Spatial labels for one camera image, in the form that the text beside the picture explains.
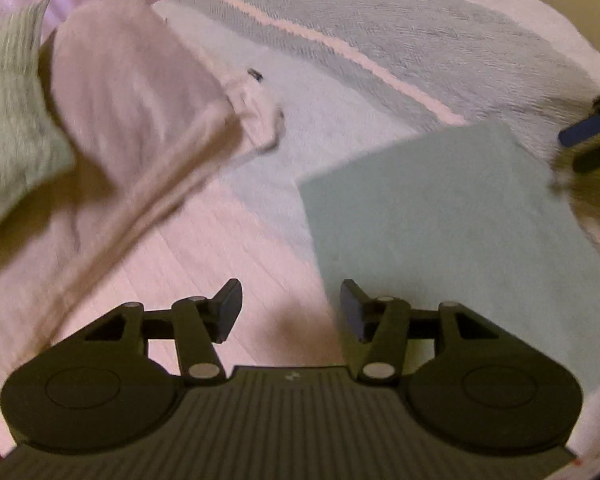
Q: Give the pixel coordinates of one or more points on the pink cloth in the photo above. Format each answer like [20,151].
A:
[130,125]

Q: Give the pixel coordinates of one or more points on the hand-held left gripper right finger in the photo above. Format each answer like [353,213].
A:
[354,312]

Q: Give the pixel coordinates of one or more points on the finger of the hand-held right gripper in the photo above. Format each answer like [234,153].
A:
[584,130]
[597,156]

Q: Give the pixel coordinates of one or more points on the green textured cloth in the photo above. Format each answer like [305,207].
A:
[15,125]

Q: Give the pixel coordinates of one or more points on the grey striped bed blanket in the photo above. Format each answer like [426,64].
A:
[380,30]

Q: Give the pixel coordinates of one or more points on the light green pants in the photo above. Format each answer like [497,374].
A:
[440,230]

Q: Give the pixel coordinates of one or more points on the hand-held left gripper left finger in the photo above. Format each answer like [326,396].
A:
[230,310]

